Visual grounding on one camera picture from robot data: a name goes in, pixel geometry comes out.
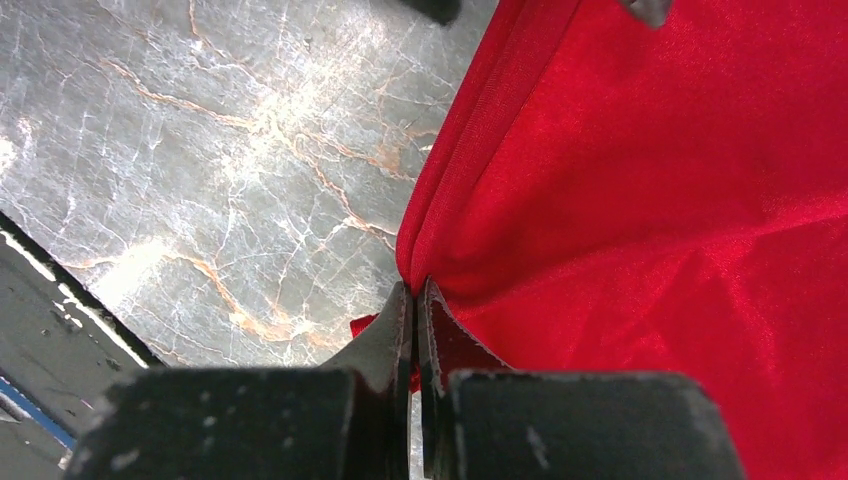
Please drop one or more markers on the red cloth napkin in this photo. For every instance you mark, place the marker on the red cloth napkin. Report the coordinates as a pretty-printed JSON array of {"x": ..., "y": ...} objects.
[{"x": 607, "y": 196}]

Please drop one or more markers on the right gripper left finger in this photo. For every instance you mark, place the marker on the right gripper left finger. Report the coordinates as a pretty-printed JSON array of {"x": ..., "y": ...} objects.
[{"x": 347, "y": 418}]

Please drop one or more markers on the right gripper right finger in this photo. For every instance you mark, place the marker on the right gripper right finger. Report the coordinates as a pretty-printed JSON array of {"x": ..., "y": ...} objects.
[{"x": 482, "y": 419}]

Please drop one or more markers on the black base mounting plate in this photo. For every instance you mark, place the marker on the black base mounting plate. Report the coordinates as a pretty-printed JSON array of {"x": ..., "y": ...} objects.
[{"x": 60, "y": 349}]

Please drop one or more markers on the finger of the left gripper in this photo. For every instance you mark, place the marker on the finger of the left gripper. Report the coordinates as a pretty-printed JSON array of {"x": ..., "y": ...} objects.
[
  {"x": 442, "y": 12},
  {"x": 652, "y": 13}
]

